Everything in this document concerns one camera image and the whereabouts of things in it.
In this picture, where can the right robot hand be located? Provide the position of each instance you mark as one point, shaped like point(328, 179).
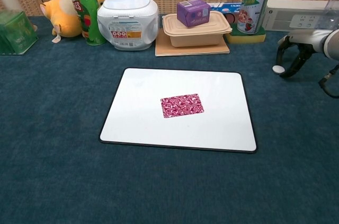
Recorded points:
point(307, 40)

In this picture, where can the small white round cap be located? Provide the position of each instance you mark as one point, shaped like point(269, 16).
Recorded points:
point(278, 69)

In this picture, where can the red patterned card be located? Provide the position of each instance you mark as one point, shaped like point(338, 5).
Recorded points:
point(182, 105)

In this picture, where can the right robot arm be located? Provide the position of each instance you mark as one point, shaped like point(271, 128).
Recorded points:
point(334, 42)

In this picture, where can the white board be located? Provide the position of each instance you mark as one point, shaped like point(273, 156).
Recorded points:
point(132, 123)

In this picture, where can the white power strip box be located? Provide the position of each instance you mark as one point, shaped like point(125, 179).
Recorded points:
point(286, 14)

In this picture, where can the clear plastic water bottle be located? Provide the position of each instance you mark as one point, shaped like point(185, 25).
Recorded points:
point(333, 9)

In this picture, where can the yellow green sponge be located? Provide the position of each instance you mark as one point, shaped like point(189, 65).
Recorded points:
point(246, 38)

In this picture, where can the white can strawberry print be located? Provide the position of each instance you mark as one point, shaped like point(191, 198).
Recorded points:
point(251, 9)

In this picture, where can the blue white toothpaste box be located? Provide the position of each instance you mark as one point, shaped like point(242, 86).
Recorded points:
point(227, 8)

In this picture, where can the beige lunch box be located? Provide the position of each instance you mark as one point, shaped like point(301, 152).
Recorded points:
point(196, 36)

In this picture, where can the purple carton box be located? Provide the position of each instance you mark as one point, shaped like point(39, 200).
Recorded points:
point(193, 12)

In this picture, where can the brown cardboard sheet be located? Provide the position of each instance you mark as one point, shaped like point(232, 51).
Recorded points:
point(164, 48)

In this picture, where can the white wet wipes container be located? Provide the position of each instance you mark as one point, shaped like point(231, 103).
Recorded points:
point(127, 20)

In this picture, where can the green Pringles can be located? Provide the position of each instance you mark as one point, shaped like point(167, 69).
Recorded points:
point(87, 9)

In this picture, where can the orange plush toy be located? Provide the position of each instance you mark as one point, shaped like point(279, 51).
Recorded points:
point(66, 20)

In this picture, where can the teal table cloth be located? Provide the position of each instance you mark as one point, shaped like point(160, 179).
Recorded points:
point(53, 128)

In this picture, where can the green transparent tea box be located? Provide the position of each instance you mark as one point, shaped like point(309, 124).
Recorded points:
point(14, 33)

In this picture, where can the cardboard tube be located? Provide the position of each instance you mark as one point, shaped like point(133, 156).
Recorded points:
point(9, 0)

